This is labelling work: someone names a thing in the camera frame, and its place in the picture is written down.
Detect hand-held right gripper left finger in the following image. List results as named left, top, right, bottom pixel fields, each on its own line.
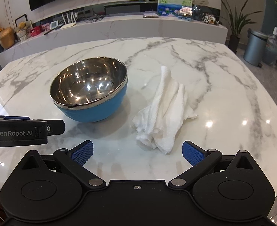
left=14, top=140, right=106, bottom=190

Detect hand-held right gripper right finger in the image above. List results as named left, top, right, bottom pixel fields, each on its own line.
left=168, top=140, right=262, bottom=190

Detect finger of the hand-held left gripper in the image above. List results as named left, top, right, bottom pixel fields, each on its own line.
left=0, top=120, right=65, bottom=147
left=0, top=115, right=31, bottom=121

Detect blue steel-lined bowl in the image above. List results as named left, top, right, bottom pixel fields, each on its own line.
left=49, top=57, right=129, bottom=123

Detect gold round vase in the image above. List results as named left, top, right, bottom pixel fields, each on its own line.
left=0, top=27, right=16, bottom=50

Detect teddy bear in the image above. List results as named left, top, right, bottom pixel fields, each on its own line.
left=17, top=22, right=28, bottom=42

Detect red box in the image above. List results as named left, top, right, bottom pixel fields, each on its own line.
left=29, top=27, right=41, bottom=38

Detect white router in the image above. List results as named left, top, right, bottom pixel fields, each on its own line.
left=58, top=13, right=79, bottom=30

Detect long-leaf potted plant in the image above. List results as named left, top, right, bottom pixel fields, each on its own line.
left=217, top=0, right=263, bottom=49

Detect grey trash can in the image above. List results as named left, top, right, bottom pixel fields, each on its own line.
left=243, top=29, right=269, bottom=67

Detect large water bottle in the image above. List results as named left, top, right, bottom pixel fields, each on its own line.
left=263, top=27, right=277, bottom=67

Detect cow figurines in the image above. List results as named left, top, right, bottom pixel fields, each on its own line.
left=201, top=14, right=221, bottom=26

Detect photo box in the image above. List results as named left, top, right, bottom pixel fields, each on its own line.
left=178, top=7, right=193, bottom=21

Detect dark glass jar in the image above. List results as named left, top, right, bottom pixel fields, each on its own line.
left=192, top=5, right=203, bottom=21

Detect black soundbar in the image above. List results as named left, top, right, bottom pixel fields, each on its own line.
left=104, top=2, right=141, bottom=15

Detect water lily painting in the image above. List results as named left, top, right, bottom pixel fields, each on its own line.
left=157, top=0, right=194, bottom=18

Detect black picture frame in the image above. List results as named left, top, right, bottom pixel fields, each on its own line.
left=14, top=14, right=33, bottom=38

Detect black cables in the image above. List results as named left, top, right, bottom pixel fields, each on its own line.
left=78, top=14, right=105, bottom=24

